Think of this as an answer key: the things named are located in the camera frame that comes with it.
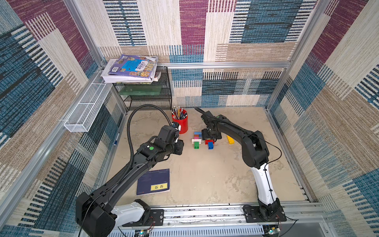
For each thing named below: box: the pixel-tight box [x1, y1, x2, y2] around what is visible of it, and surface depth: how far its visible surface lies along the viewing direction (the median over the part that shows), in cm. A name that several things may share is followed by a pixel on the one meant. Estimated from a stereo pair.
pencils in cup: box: [171, 105, 188, 120], surface depth 101 cm
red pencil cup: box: [171, 108, 189, 135], surface depth 101 cm
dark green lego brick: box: [193, 141, 200, 150], surface depth 100 cm
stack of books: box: [100, 54, 162, 84], surface depth 81 cm
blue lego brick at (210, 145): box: [208, 141, 214, 150], surface depth 98 cm
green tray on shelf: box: [118, 85, 162, 96], surface depth 101 cm
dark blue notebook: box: [136, 168, 171, 197], surface depth 85 cm
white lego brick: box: [191, 138, 202, 145], surface depth 101 cm
